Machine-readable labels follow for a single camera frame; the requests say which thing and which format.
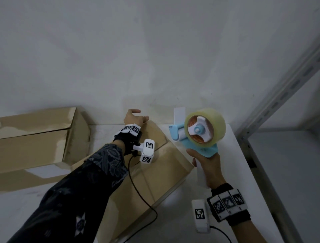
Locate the person's left hand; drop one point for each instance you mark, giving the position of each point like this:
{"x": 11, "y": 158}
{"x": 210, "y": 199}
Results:
{"x": 133, "y": 119}

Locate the person's right hand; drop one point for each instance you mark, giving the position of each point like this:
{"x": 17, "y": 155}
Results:
{"x": 212, "y": 170}

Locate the blue white tape dispenser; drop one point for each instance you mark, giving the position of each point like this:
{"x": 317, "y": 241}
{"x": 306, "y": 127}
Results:
{"x": 205, "y": 151}

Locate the clear tape roll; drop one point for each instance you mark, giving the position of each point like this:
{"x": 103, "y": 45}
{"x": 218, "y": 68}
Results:
{"x": 217, "y": 125}

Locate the brown cardboard box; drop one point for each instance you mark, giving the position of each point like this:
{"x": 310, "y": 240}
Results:
{"x": 160, "y": 175}
{"x": 32, "y": 147}

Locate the person's left forearm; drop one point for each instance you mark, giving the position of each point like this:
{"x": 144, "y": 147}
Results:
{"x": 70, "y": 200}

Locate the person's right forearm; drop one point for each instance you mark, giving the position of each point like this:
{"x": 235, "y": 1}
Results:
{"x": 247, "y": 234}

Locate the black wristband with marker tags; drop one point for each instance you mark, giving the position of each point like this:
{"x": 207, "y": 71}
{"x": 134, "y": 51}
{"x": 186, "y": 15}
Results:
{"x": 227, "y": 202}
{"x": 131, "y": 129}

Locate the grey metal shelf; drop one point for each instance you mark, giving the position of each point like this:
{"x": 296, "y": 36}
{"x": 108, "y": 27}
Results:
{"x": 287, "y": 175}

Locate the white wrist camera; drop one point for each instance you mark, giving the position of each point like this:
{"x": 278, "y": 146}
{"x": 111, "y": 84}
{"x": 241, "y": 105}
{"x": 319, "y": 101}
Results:
{"x": 147, "y": 151}
{"x": 200, "y": 215}

